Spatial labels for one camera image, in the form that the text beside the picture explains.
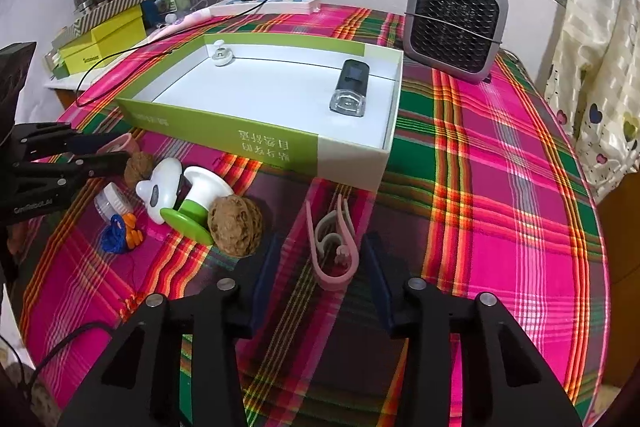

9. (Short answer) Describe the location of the striped cardboard box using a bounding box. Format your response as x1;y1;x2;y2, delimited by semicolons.
70;0;157;32

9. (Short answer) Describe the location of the green white cardboard box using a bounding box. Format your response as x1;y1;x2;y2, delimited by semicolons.
115;32;405;194

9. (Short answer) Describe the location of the black bike light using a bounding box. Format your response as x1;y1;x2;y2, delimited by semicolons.
328;58;371;120

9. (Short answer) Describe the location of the grey space heater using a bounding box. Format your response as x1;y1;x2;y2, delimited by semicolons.
402;0;510;84

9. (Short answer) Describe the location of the small white knob gadget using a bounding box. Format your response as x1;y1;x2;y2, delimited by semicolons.
207;39;235;68

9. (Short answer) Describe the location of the pink plaid blanket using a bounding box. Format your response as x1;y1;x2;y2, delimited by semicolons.
20;4;608;427

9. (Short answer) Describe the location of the pink white tube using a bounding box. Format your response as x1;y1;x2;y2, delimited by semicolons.
150;4;217;42

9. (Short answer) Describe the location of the black charger cable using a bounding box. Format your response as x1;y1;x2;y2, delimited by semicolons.
75;0;284;108

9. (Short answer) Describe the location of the white side table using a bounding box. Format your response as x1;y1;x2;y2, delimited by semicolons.
42;69;103;108

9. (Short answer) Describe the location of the heart print curtain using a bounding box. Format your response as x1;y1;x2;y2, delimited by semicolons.
542;0;640;202

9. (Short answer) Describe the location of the large brown walnut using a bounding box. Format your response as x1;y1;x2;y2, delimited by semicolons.
207;193;264;258

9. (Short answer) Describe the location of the blue orange knitted charm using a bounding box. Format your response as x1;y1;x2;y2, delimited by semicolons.
100;213;146;255

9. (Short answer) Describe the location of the small clear plastic jar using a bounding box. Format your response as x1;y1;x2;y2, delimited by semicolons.
94;183;135;224

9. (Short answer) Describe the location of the yellow green cardboard box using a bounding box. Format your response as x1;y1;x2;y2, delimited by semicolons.
57;5;148;78

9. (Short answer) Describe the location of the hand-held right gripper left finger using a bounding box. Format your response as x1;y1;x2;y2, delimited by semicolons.
57;232;286;427

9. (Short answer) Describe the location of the white handheld massager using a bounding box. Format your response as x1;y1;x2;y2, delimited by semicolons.
135;158;183;225

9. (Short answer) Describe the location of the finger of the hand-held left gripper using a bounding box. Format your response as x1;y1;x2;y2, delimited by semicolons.
0;151;133;208
10;122;128;158

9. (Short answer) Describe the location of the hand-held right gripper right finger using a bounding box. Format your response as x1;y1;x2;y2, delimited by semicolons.
361;232;583;427

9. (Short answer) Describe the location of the small brown walnut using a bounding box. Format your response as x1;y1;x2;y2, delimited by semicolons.
123;151;157;192

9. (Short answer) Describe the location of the white green roller massager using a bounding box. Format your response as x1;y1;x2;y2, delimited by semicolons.
160;166;235;244

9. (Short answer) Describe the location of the white power strip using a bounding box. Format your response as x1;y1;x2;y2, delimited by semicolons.
209;0;321;16

